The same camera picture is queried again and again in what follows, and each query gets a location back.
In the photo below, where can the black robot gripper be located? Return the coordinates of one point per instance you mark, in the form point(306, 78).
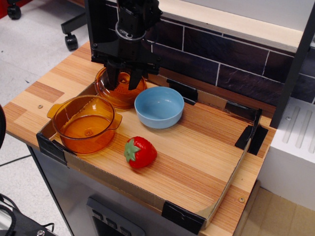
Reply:
point(112, 50)

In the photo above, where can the orange transparent pot lid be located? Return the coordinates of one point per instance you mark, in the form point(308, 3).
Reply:
point(121, 97)

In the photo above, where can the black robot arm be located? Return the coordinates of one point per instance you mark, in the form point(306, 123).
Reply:
point(135, 18)

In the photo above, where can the orange transparent pot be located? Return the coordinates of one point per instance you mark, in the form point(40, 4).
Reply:
point(86, 124)

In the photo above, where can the light blue bowl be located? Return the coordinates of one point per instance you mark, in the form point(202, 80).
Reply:
point(159, 107)

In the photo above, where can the black office chair base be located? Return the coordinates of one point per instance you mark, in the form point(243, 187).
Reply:
point(69, 26)

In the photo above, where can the red toy strawberry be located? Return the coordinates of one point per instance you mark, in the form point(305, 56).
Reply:
point(139, 152)

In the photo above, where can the black caster wheel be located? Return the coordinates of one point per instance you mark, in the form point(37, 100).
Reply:
point(14, 12)

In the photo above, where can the dark brick backsplash panel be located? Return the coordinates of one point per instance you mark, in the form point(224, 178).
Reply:
point(224, 51)

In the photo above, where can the cardboard fence with black tape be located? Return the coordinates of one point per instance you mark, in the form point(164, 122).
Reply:
point(207, 165)

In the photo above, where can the black oven control panel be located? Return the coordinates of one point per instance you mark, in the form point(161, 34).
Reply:
point(108, 223)

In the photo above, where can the white ribbed sink drainer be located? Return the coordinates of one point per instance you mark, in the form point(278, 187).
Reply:
point(296, 131)

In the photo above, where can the black vertical post right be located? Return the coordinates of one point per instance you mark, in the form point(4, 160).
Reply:
point(295, 68)

